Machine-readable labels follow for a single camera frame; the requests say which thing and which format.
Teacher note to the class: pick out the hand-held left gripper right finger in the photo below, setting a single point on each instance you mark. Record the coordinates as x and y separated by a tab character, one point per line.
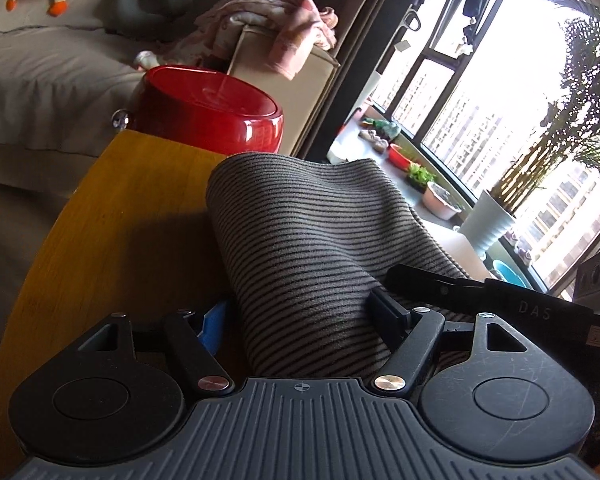
386	317

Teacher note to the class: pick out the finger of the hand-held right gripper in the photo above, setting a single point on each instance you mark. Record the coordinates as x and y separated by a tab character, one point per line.
430	280

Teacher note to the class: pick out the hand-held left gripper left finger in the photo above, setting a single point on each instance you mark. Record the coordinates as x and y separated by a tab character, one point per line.
215	325

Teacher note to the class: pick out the grey striped shirt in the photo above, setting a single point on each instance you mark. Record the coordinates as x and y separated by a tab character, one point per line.
310	240

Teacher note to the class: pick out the pink clothes pile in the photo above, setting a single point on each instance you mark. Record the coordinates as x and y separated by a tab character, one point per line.
280	25

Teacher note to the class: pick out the teal plastic basin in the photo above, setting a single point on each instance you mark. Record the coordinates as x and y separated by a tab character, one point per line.
512	275

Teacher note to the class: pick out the potted palm in white pot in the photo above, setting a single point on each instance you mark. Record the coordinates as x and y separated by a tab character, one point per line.
490	225

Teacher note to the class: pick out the tray of green seedlings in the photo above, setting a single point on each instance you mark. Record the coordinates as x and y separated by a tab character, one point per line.
420	176

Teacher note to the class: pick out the small red basin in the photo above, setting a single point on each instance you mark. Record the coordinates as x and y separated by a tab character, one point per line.
402	157

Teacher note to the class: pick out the pair of light shoes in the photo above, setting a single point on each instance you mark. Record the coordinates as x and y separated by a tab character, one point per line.
372	141

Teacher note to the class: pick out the green toy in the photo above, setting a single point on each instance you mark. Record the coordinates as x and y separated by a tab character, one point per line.
382	129

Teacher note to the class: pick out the red round tub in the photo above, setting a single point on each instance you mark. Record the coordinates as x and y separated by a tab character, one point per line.
205	110

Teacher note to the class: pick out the dark brown curtain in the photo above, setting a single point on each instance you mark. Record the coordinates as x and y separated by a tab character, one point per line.
365	35

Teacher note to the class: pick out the grey covered sofa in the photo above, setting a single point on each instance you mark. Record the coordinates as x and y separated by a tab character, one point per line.
45	75

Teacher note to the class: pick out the grey neck pillow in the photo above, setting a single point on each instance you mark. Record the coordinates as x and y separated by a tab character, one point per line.
130	5

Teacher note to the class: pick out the black window frame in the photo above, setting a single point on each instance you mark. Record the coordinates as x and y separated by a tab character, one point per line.
460	67

